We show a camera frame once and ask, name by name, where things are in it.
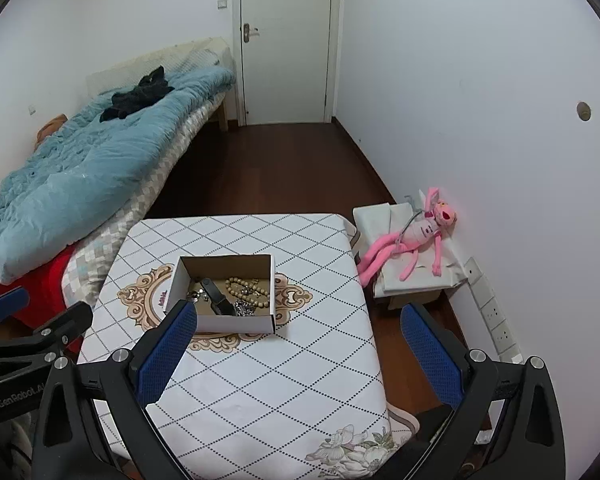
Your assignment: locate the white door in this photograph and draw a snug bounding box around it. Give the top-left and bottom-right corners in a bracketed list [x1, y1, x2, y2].
[232, 0, 342, 128]

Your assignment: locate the cloth-covered cardboard box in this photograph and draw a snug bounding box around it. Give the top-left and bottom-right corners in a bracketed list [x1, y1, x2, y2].
[387, 287, 443, 311]

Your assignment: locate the black smart band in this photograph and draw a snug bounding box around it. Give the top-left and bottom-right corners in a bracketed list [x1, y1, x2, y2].
[200, 277, 238, 317]

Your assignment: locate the wooden bead bracelet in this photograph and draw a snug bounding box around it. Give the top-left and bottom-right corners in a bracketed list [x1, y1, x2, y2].
[225, 276, 271, 307]

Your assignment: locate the white power strip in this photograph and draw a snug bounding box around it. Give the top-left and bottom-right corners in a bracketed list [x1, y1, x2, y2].
[464, 257, 523, 363]

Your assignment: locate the grey wire hanger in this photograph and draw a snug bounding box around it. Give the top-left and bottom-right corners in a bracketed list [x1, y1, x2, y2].
[399, 194, 429, 236]

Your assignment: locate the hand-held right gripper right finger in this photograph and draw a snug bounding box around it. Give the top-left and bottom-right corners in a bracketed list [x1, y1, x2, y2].
[400, 302, 567, 480]

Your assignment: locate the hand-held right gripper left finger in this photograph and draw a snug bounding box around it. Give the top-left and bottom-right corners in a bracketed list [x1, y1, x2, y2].
[32, 299, 199, 480]

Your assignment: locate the bed with blue duvet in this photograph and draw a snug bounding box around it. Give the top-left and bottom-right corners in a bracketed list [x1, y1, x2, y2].
[0, 66, 236, 283]

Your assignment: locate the table with patterned cloth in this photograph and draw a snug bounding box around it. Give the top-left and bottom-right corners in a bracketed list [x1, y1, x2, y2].
[76, 213, 421, 480]

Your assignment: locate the brown pillow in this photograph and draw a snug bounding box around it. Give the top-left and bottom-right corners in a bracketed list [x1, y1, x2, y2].
[36, 115, 68, 148]

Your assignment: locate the red blanket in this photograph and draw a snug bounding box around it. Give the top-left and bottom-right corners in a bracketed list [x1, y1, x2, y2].
[0, 252, 86, 356]

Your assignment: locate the pink plush toy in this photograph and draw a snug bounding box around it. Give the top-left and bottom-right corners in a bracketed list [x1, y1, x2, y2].
[356, 186, 458, 287]

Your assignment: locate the black clothing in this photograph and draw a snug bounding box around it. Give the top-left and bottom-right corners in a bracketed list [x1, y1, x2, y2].
[99, 66, 176, 122]

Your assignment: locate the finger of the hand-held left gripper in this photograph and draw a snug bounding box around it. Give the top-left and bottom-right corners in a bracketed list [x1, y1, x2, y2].
[0, 301, 94, 376]
[0, 286, 31, 333]

